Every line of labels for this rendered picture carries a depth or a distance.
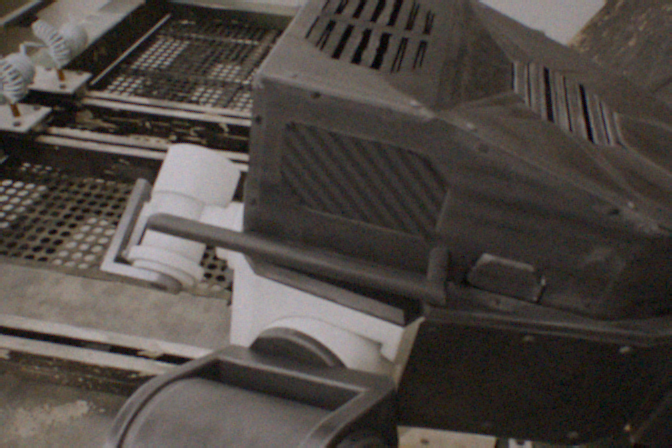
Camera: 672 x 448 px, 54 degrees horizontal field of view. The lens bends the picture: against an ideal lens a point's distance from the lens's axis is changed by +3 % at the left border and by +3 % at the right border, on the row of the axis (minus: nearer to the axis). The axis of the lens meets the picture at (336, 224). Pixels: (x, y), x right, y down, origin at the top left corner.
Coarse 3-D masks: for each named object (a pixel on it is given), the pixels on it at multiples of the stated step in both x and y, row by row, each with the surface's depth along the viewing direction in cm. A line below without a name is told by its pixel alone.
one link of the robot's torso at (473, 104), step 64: (320, 0) 44; (384, 0) 51; (448, 0) 48; (320, 64) 37; (384, 64) 38; (448, 64) 40; (512, 64) 44; (576, 64) 48; (256, 128) 37; (320, 128) 36; (384, 128) 35; (448, 128) 35; (512, 128) 37; (576, 128) 40; (640, 128) 44; (256, 192) 40; (320, 192) 39; (384, 192) 38; (448, 192) 37; (512, 192) 36; (576, 192) 35; (640, 192) 38; (256, 256) 38; (320, 256) 37; (384, 256) 41; (448, 256) 39; (512, 256) 39; (576, 256) 38; (640, 256) 37; (256, 320) 43; (320, 320) 41; (384, 320) 39; (448, 320) 40; (512, 320) 40; (576, 320) 40; (640, 320) 41; (448, 384) 44; (512, 384) 44; (576, 384) 44; (640, 384) 45
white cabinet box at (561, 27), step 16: (480, 0) 413; (496, 0) 411; (512, 0) 408; (528, 0) 406; (544, 0) 404; (560, 0) 402; (576, 0) 400; (592, 0) 398; (512, 16) 415; (528, 16) 412; (544, 16) 410; (560, 16) 408; (576, 16) 406; (592, 16) 404; (560, 32) 414; (576, 32) 412
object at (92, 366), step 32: (0, 320) 101; (32, 320) 101; (0, 352) 98; (32, 352) 96; (64, 352) 96; (96, 352) 96; (128, 352) 98; (160, 352) 97; (192, 352) 96; (64, 384) 100; (96, 384) 98; (128, 384) 97
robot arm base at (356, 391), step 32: (224, 352) 43; (256, 352) 42; (160, 384) 39; (256, 384) 41; (288, 384) 39; (320, 384) 37; (352, 384) 36; (384, 384) 36; (128, 416) 37; (352, 416) 32; (384, 416) 35
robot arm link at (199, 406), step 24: (192, 384) 39; (216, 384) 39; (168, 408) 37; (192, 408) 36; (216, 408) 35; (240, 408) 35; (264, 408) 35; (288, 408) 34; (312, 408) 35; (144, 432) 36; (168, 432) 35; (192, 432) 34; (216, 432) 34; (240, 432) 33; (264, 432) 33; (288, 432) 32
